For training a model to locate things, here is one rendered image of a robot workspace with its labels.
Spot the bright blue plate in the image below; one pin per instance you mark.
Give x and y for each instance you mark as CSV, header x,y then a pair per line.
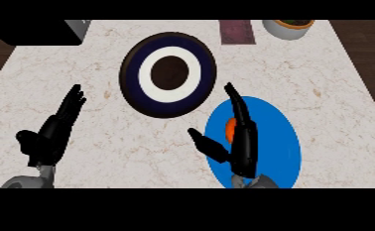
x,y
278,142

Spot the white plant pot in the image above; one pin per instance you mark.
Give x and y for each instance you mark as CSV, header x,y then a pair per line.
x,y
289,28

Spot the dark blue and white plate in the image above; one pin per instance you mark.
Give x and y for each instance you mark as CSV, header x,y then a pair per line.
x,y
167,74

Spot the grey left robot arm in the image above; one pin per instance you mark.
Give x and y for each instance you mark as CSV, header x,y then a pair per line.
x,y
33,179

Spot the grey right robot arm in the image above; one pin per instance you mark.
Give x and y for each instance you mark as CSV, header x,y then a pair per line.
x,y
255,182

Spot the maroon book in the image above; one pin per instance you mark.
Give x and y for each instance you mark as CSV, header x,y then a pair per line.
x,y
237,32

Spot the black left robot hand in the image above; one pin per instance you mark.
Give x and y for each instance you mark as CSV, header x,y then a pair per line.
x,y
51,132

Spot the orange squash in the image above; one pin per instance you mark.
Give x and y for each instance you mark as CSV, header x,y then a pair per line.
x,y
231,130

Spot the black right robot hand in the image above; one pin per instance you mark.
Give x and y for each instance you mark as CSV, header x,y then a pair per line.
x,y
244,142

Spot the black appliance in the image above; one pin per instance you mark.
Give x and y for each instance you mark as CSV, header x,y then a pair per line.
x,y
39,31

